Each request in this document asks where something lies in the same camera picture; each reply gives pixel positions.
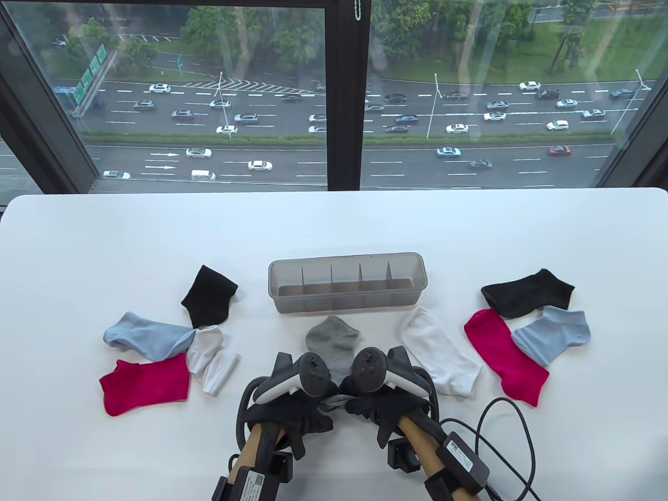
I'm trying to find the person's right hand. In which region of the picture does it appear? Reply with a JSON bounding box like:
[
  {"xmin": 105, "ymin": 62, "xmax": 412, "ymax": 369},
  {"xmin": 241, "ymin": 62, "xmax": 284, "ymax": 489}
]
[{"xmin": 339, "ymin": 377, "xmax": 435, "ymax": 450}]

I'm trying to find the black cable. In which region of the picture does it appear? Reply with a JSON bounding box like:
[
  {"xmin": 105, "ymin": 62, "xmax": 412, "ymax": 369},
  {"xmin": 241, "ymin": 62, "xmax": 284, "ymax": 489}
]
[{"xmin": 438, "ymin": 398, "xmax": 537, "ymax": 501}]

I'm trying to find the person's left forearm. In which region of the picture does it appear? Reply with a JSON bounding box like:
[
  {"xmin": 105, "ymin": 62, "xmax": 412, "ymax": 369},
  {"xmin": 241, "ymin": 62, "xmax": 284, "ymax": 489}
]
[{"xmin": 224, "ymin": 423, "xmax": 285, "ymax": 481}]

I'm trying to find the pink sock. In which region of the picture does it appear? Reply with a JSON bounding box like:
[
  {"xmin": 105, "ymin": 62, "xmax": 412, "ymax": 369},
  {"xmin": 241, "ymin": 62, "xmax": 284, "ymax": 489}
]
[
  {"xmin": 464, "ymin": 309, "xmax": 551, "ymax": 408},
  {"xmin": 99, "ymin": 353, "xmax": 191, "ymax": 417}
]

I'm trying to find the white sock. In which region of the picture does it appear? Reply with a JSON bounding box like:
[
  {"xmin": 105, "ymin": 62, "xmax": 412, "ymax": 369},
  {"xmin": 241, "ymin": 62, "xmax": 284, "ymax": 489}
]
[
  {"xmin": 398, "ymin": 306, "xmax": 483, "ymax": 396},
  {"xmin": 186, "ymin": 325, "xmax": 242, "ymax": 397}
]

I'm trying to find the grey white tracking controller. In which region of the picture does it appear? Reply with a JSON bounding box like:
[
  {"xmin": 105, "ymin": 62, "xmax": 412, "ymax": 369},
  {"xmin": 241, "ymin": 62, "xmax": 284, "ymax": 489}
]
[
  {"xmin": 237, "ymin": 352, "xmax": 339, "ymax": 449},
  {"xmin": 351, "ymin": 346, "xmax": 442, "ymax": 423}
]

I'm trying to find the person's right forearm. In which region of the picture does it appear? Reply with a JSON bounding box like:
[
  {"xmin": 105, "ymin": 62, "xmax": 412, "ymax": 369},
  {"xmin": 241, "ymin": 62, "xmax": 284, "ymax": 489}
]
[{"xmin": 399, "ymin": 415, "xmax": 460, "ymax": 491}]

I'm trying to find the black sock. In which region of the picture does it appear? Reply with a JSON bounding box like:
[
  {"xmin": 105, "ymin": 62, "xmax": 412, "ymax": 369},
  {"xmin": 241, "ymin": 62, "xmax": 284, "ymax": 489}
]
[
  {"xmin": 181, "ymin": 265, "xmax": 239, "ymax": 329},
  {"xmin": 481, "ymin": 269, "xmax": 576, "ymax": 320}
]

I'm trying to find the light blue sock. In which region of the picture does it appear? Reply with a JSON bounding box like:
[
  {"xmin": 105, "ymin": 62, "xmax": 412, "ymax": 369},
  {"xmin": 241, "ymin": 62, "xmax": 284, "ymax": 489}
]
[
  {"xmin": 510, "ymin": 305, "xmax": 591, "ymax": 367},
  {"xmin": 103, "ymin": 312, "xmax": 196, "ymax": 362}
]

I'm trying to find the person's left hand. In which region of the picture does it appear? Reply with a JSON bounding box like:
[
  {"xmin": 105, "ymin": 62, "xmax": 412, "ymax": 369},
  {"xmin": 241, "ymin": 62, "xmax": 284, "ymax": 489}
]
[{"xmin": 244, "ymin": 389, "xmax": 335, "ymax": 461}]

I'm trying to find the grey plastic divided organizer box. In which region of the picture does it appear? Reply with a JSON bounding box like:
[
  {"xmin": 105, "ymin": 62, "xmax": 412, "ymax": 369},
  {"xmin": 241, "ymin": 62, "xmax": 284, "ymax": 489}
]
[{"xmin": 268, "ymin": 252, "xmax": 428, "ymax": 315}]

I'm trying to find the black labelled sensor box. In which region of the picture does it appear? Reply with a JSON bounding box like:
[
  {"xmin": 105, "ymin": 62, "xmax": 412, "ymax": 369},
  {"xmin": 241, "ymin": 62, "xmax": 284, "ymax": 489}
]
[
  {"xmin": 227, "ymin": 467, "xmax": 285, "ymax": 501},
  {"xmin": 436, "ymin": 432, "xmax": 491, "ymax": 496}
]

